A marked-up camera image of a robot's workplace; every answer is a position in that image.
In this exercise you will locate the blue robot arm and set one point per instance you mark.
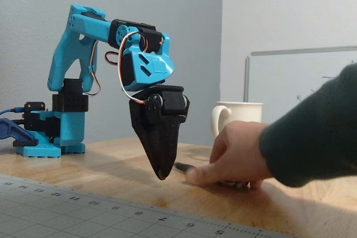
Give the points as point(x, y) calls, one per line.
point(72, 51)

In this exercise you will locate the whiteboard with metal frame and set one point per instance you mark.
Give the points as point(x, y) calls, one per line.
point(293, 76)

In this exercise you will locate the dark blue table clamp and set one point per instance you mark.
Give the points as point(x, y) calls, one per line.
point(15, 133)

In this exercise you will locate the forearm in dark green sleeve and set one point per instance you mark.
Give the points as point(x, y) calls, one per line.
point(315, 135)

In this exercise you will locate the grey gridded cutting mat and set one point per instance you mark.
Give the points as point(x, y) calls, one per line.
point(69, 215)

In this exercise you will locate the black motor controller board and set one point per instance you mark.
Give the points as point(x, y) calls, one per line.
point(33, 115)

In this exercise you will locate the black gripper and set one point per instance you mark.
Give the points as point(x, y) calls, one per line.
point(167, 110)

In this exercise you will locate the person's bare hand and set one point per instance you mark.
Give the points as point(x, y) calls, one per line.
point(240, 154)

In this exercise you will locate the white ceramic mug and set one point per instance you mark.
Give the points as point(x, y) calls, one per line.
point(245, 111)

